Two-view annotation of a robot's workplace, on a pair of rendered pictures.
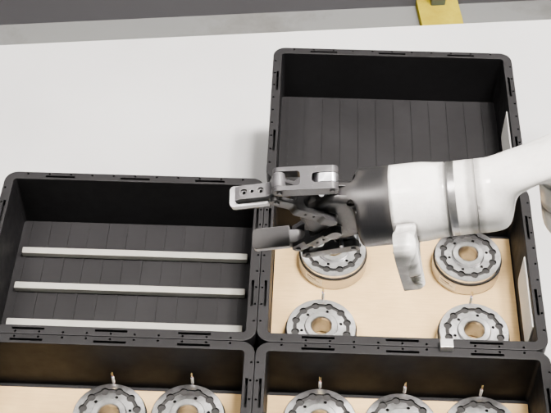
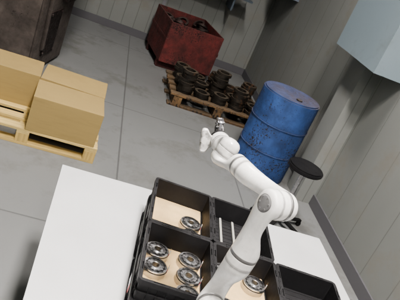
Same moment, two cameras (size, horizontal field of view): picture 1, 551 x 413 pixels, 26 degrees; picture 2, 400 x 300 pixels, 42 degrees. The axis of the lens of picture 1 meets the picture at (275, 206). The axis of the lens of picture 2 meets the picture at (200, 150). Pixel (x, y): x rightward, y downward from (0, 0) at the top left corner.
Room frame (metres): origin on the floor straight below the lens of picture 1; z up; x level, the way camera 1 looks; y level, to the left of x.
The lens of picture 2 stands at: (0.32, -1.86, 2.13)
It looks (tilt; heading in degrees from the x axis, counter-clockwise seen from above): 23 degrees down; 78
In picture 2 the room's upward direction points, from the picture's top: 24 degrees clockwise
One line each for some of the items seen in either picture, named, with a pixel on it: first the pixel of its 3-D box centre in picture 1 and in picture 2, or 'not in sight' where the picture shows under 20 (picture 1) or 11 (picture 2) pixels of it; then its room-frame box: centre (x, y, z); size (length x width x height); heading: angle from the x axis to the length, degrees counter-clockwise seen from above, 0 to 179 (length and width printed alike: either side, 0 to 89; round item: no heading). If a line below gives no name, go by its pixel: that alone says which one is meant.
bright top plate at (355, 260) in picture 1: (333, 251); (254, 283); (1.14, -0.09, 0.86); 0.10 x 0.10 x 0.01
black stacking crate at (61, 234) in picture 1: (127, 277); (236, 237); (1.08, 0.22, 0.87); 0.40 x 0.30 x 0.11; 88
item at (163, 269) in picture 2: not in sight; (155, 265); (0.69, -0.16, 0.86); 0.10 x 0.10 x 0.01
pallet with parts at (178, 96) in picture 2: not in sight; (216, 89); (1.53, 4.62, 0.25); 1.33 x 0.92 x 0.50; 4
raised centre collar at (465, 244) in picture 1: (467, 254); not in sight; (1.13, -0.29, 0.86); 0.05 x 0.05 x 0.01
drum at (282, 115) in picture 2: not in sight; (274, 132); (1.98, 3.12, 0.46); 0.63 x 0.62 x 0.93; 4
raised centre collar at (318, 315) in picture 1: (321, 326); not in sight; (0.99, -0.07, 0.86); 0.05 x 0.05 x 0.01
